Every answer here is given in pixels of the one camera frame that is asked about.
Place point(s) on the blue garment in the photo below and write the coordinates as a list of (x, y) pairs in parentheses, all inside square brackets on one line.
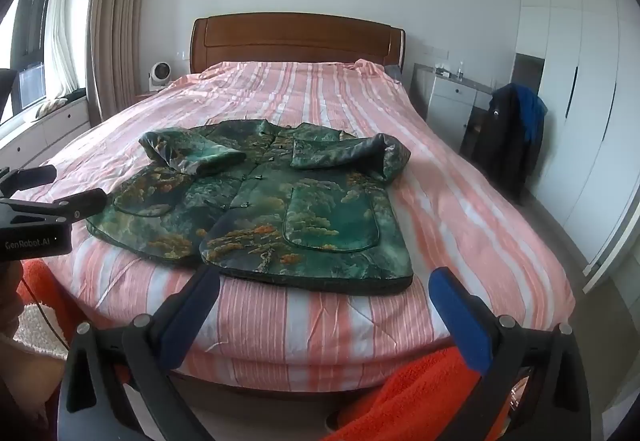
[(532, 111)]

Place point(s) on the orange knit garment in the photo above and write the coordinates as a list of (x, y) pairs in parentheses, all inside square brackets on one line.
[(425, 401)]

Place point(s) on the patterned cushion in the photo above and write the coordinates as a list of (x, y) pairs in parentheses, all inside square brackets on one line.
[(52, 105)]

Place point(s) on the white knit cloth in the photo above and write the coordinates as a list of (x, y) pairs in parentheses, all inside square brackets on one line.
[(37, 331)]

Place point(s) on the small clear bottle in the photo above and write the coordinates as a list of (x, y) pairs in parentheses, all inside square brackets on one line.
[(461, 71)]

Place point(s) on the white desk with grey top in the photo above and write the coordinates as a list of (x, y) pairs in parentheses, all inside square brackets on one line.
[(445, 96)]

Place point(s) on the white round fan heater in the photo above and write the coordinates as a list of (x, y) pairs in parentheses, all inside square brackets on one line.
[(160, 73)]

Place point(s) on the white wardrobe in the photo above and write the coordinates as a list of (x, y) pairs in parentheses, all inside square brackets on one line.
[(585, 121)]

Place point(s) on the white sheer curtain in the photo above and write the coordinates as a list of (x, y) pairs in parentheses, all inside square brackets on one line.
[(60, 31)]

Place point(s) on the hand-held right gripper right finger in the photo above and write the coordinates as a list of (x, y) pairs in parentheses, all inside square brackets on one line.
[(457, 321)]

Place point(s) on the beige curtain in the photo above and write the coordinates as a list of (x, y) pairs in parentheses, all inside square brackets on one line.
[(117, 21)]

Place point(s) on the wooden nightstand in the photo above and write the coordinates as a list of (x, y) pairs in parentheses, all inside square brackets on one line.
[(145, 97)]

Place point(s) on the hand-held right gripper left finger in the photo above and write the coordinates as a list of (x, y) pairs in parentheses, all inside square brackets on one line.
[(190, 316)]

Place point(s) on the white window bench cabinet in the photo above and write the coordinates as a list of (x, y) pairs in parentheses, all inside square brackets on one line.
[(55, 126)]

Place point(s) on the window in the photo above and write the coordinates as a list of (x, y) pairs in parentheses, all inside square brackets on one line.
[(30, 11)]

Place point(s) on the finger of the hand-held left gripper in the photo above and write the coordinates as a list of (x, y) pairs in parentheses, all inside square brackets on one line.
[(30, 176), (75, 206)]

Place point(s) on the pink striped blanket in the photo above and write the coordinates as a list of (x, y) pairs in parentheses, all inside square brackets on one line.
[(325, 91)]

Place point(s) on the green printed padded jacket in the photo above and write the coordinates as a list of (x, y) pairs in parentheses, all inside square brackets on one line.
[(320, 221)]

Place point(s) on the wooden headboard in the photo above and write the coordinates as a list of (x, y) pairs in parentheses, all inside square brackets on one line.
[(295, 38)]

